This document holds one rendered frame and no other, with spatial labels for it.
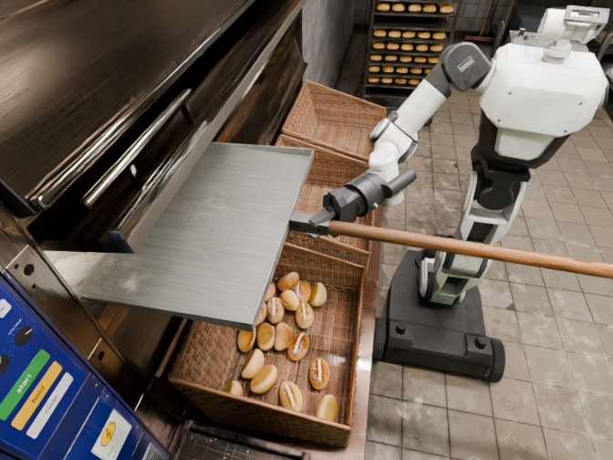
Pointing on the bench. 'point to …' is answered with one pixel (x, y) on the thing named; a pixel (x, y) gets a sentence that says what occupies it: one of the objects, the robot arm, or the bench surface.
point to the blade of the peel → (212, 239)
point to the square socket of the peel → (297, 221)
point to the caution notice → (111, 437)
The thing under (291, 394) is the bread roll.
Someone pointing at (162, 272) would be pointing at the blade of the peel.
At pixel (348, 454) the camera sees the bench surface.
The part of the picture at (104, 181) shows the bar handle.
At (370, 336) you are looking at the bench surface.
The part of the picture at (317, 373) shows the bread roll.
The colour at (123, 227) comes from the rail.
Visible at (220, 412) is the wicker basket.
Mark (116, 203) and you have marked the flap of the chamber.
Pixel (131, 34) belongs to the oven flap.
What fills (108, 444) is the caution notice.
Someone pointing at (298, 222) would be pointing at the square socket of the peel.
